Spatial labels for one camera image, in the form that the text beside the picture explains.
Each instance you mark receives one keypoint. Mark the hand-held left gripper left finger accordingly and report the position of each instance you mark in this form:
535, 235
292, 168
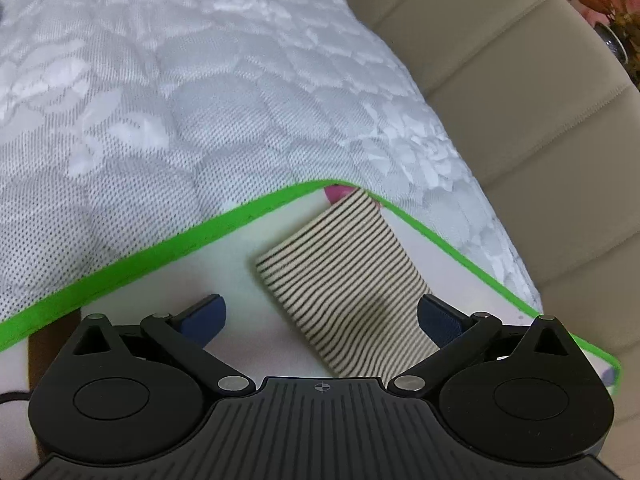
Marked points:
205, 316

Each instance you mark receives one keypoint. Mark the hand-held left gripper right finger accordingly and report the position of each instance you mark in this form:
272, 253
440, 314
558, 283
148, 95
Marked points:
441, 318

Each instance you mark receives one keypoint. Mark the white quilted mattress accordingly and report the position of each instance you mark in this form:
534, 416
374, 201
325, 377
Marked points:
200, 85

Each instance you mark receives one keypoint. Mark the striped beige cloth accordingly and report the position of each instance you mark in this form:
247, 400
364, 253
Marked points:
340, 280

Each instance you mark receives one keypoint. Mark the beige padded headboard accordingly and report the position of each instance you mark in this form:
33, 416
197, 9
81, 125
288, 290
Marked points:
500, 85

